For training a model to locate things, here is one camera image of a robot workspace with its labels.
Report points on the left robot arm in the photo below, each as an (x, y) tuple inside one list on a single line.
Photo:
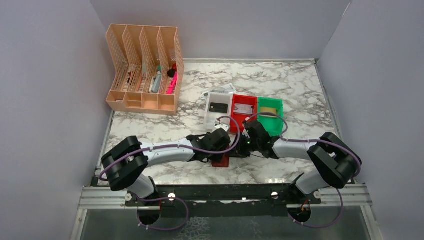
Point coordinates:
[(124, 164)]

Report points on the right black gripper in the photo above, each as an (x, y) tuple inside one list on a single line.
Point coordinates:
[(240, 152)]

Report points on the green plastic bin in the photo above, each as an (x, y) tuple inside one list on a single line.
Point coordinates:
[(272, 124)]

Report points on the grey green marker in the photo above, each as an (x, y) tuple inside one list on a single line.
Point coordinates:
[(156, 81)]

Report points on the peach plastic file organizer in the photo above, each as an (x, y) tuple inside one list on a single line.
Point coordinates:
[(136, 52)]

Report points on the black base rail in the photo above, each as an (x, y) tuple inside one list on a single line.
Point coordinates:
[(219, 200)]

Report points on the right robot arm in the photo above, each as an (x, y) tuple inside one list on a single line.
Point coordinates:
[(335, 163)]

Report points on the red plastic bin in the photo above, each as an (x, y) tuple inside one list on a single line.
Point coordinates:
[(243, 99)]

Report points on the white plastic bin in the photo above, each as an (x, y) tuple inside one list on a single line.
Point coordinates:
[(210, 117)]

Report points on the black credit card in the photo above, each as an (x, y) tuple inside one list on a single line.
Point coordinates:
[(216, 107)]

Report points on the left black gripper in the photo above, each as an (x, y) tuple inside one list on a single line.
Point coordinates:
[(217, 157)]

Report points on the gold credit card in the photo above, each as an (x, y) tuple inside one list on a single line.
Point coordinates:
[(268, 110)]

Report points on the pink highlighter pen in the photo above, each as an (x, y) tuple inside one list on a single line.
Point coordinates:
[(173, 74)]

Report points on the red leather card holder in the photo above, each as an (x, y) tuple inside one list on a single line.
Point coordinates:
[(222, 161)]

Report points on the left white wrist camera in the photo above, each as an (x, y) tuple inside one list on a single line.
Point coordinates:
[(222, 126)]

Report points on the silver credit card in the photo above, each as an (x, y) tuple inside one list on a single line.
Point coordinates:
[(243, 109)]

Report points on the paper receipts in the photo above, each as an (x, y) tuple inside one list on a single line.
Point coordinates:
[(223, 89)]

